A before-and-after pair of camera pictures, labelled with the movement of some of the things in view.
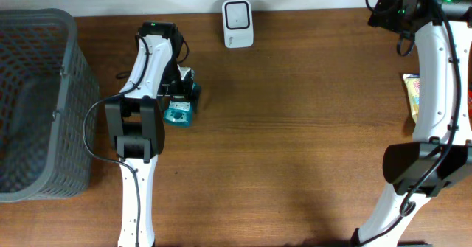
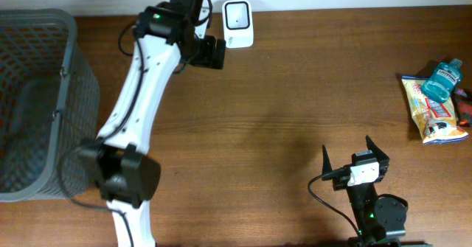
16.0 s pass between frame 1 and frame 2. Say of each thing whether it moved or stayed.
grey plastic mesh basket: stayed
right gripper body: moved
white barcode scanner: stayed
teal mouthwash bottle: moved
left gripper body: moved
